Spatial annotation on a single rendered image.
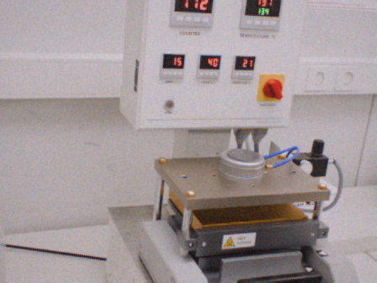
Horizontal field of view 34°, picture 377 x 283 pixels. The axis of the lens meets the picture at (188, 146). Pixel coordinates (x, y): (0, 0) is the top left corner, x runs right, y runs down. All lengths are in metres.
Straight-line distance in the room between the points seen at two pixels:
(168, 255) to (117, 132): 0.62
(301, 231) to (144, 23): 0.46
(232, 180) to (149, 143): 0.60
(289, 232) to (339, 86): 0.81
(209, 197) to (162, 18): 0.33
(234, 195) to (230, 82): 0.26
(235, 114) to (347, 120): 0.79
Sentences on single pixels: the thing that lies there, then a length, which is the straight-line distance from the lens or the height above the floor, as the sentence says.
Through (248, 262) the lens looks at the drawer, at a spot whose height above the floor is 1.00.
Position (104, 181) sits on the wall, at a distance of 1.64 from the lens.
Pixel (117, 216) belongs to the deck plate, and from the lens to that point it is 1.31.
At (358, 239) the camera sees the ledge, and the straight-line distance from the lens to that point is 1.70.
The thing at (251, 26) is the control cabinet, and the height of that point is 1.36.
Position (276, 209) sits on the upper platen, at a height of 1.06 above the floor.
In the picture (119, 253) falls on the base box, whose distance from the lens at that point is 1.29.
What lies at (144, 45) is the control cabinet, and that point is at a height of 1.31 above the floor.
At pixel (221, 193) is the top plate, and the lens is 1.02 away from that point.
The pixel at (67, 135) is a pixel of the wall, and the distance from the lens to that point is 1.56.
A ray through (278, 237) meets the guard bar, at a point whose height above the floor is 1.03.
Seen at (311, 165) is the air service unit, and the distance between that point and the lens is 1.31.
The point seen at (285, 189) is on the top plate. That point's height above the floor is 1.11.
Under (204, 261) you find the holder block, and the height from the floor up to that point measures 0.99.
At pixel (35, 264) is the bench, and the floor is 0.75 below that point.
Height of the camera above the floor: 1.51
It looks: 19 degrees down
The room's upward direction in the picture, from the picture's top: 6 degrees clockwise
